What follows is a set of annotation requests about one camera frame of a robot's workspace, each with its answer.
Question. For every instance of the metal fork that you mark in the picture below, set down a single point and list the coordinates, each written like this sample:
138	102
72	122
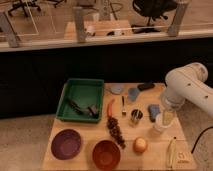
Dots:
123	106

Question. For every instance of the black chair base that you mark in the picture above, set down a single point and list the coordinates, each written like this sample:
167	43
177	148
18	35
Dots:
23	4

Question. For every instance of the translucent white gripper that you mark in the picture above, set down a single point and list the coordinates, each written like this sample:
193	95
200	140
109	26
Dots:
165	119

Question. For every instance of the wooden board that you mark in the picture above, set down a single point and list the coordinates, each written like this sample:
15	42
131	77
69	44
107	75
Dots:
153	159

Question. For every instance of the black oblong object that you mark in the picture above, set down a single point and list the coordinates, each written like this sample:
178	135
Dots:
145	86

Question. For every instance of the dark grape bunch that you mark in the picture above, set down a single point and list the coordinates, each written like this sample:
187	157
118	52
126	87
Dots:
115	132

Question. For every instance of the blue sponge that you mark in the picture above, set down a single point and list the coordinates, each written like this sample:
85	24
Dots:
153	110

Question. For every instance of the green plastic tray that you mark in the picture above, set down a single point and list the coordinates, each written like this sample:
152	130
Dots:
85	92

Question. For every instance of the metal cup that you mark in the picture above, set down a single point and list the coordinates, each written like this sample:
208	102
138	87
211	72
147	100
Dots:
136	116

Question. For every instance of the orange red bowl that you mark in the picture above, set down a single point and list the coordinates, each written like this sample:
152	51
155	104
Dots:
106	155

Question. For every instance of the dark tool in tray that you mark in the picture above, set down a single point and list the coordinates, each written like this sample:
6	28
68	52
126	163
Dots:
92	110

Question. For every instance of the purple bowl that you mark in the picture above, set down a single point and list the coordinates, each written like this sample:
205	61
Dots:
66	144

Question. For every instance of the black office chair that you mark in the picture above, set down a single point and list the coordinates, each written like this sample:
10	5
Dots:
153	10

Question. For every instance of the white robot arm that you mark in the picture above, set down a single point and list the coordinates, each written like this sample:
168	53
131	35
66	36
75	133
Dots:
184	83

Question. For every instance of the orange carrot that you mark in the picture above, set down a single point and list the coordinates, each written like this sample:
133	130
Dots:
109	108

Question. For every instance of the yellow red apple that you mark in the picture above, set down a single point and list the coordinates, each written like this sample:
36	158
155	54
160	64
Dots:
140	145

